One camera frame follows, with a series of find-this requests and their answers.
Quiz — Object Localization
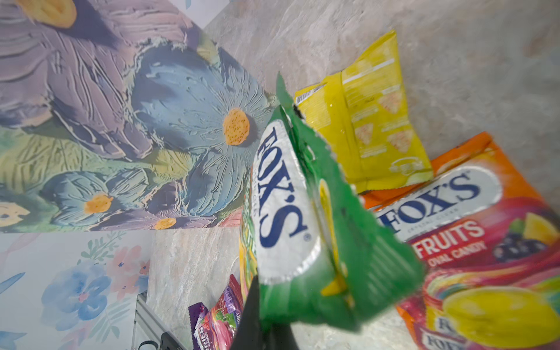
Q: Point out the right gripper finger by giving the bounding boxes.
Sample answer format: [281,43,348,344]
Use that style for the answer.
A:
[230,276,299,350]

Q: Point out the green Fox's lemon bag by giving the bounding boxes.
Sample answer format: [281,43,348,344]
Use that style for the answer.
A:
[240,77,425,332]

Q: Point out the floral paper gift bag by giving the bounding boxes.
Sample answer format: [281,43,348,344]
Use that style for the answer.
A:
[1,1,277,233]

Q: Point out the purple Fox's berries bag left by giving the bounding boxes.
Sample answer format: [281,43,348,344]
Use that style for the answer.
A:
[188,274,244,350]

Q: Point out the orange Fox's fruits bag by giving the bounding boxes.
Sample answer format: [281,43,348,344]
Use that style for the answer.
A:
[365,132,559,349]

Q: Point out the yellow snack packet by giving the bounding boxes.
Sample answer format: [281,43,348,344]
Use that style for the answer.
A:
[295,31,434,193]

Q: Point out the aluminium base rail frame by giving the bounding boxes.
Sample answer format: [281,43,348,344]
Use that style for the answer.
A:
[131,292,191,350]

